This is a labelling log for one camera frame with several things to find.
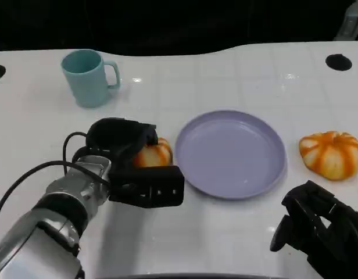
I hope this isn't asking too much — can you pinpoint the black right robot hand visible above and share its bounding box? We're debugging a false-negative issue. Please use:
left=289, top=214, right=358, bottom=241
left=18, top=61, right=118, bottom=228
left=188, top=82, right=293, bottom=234
left=268, top=180, right=358, bottom=279

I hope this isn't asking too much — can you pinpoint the lilac plate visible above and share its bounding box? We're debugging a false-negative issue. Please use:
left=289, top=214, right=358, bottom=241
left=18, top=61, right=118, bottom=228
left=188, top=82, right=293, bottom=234
left=174, top=110, right=287, bottom=201

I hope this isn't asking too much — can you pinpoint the pale green mug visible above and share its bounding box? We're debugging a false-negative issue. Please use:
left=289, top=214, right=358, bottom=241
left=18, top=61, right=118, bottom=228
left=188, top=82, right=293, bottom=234
left=60, top=49, right=122, bottom=109

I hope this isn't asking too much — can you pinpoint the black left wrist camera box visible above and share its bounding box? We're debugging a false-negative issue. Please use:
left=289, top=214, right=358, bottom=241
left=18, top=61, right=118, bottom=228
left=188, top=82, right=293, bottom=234
left=108, top=164, right=185, bottom=209

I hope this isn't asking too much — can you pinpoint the grey case in background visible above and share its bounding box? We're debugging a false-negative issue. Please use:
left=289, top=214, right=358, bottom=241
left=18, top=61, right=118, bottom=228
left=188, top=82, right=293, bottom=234
left=334, top=0, right=358, bottom=41

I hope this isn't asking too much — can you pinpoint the orange white toy bread roll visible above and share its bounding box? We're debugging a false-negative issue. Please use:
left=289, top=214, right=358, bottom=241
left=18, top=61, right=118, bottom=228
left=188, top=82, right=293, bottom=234
left=298, top=131, right=358, bottom=181
left=132, top=137, right=174, bottom=168

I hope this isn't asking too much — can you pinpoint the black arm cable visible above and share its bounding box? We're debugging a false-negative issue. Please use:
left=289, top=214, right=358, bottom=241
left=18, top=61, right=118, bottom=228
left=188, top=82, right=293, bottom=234
left=0, top=131, right=112, bottom=233

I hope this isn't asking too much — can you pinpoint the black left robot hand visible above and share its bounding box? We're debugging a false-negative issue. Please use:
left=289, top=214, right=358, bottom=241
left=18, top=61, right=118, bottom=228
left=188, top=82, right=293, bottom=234
left=73, top=117, right=159, bottom=170

